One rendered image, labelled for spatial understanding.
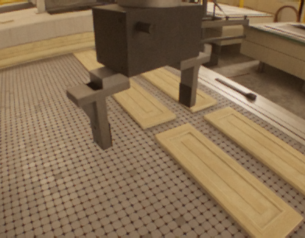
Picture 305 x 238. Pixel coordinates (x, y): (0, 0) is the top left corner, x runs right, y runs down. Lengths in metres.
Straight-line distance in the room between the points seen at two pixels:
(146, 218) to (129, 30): 0.57
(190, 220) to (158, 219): 0.10
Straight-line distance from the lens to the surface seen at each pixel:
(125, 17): 0.44
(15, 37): 2.44
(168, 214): 0.79
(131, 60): 0.46
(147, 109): 1.24
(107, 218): 0.80
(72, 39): 2.52
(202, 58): 0.69
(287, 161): 1.08
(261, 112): 1.39
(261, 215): 0.84
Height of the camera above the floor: 1.53
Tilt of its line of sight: 33 degrees down
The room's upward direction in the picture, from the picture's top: straight up
